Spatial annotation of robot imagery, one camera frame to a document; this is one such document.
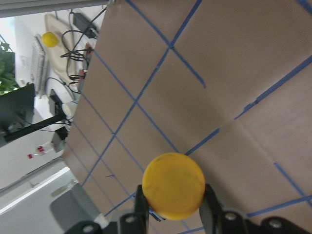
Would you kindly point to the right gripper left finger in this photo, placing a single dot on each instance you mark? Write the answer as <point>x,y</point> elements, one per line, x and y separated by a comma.
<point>135,221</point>

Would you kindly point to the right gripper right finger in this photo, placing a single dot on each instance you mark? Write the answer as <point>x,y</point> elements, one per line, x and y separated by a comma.
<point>216,220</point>

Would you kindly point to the yellow push button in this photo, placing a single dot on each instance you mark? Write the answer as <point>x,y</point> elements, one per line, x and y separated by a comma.
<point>174,186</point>

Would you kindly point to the grey office chair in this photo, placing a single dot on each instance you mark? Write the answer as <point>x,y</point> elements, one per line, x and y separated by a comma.
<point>71,204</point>

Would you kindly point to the plastic water bottle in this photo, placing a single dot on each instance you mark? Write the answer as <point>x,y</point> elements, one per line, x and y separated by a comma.
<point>41,150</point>

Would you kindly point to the white paper cup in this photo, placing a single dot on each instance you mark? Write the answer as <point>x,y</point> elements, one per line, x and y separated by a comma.
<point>69,108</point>

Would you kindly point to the black monitor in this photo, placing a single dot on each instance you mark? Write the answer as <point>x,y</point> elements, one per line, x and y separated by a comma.
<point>16,114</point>

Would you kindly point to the beige tray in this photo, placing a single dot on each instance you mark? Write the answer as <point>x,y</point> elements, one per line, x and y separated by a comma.
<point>63,67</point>

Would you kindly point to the yellow lemon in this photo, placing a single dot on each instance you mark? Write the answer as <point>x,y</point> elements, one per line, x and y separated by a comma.
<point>49,39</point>

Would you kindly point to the black power adapter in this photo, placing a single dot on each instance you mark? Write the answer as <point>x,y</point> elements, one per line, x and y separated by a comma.
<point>81,22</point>

